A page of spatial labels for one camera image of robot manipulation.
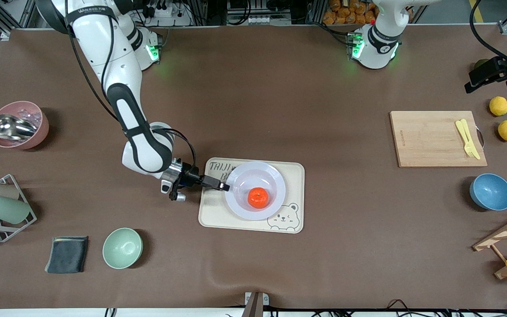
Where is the white round plate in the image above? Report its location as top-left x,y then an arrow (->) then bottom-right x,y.
225,161 -> 287,221

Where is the orange fruit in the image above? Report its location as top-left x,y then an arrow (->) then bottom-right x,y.
248,188 -> 268,209

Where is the cream bear print tray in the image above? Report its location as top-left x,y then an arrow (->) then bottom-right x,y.
198,157 -> 305,234

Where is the wooden cutting board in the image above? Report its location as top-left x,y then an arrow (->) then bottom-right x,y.
389,111 -> 488,168

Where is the light green bowl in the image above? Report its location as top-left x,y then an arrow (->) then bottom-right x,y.
103,228 -> 143,269

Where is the blue bowl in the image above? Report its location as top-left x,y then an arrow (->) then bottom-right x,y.
470,173 -> 507,211

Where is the dark grey cloth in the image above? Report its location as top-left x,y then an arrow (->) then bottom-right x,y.
44,236 -> 89,274

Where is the bag of oranges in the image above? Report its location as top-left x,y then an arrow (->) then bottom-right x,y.
323,0 -> 414,25

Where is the wooden mug rack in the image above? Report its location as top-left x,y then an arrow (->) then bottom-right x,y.
473,207 -> 507,280

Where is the pink bowl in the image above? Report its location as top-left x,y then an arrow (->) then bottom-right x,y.
0,101 -> 50,150

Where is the white power strip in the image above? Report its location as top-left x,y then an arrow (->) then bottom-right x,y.
247,15 -> 292,26
147,4 -> 192,27

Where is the light green cup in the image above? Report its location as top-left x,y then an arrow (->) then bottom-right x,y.
0,195 -> 31,225

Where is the metal scoop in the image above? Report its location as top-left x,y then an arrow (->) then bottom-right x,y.
0,114 -> 38,140

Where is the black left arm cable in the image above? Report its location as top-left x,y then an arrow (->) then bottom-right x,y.
470,0 -> 507,62

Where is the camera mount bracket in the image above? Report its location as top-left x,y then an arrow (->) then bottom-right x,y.
241,291 -> 270,317

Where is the grey wire cup rack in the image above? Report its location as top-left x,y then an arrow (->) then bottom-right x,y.
0,174 -> 37,243

